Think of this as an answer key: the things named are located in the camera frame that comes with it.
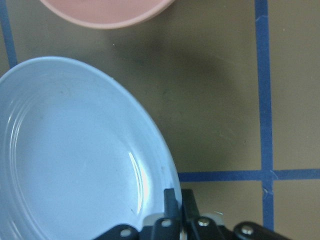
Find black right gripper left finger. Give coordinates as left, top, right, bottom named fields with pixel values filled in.
left=151, top=188, right=181, bottom=240

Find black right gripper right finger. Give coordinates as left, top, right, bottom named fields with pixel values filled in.
left=181, top=189, right=220, bottom=240

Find blue plate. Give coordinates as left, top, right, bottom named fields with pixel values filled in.
left=0, top=56, right=182, bottom=240

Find pink bowl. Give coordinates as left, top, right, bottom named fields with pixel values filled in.
left=41, top=0, right=173, bottom=30

